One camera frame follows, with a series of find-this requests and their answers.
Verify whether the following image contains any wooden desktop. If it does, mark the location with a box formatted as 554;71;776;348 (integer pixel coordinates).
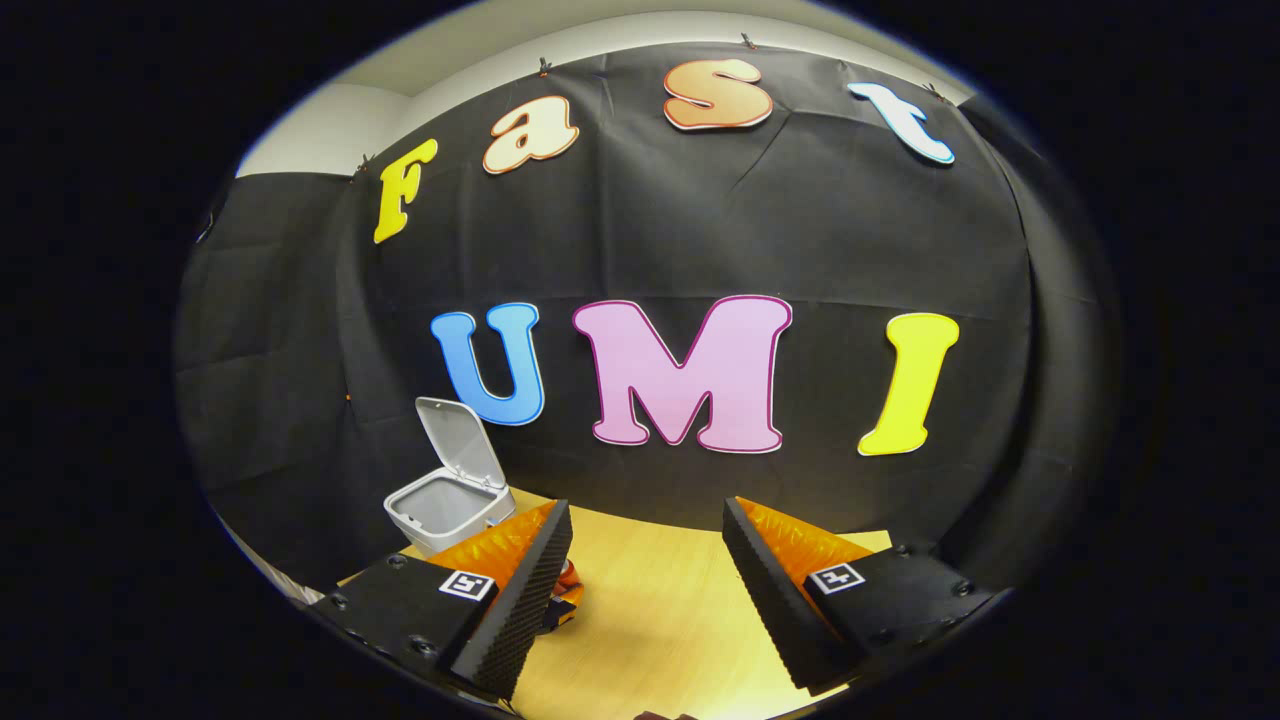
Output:
340;488;896;720

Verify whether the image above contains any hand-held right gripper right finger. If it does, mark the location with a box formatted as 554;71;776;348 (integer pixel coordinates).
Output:
722;496;1001;696

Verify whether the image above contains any red pop can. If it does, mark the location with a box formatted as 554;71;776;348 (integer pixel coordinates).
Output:
540;560;585;633

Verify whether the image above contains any black backdrop cloth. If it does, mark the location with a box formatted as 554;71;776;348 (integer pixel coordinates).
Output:
175;45;1116;601

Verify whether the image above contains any white desktop garbage bin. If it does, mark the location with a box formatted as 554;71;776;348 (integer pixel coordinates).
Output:
384;397;518;558

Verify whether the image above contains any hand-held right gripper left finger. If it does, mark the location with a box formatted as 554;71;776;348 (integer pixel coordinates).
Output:
315;499;576;701

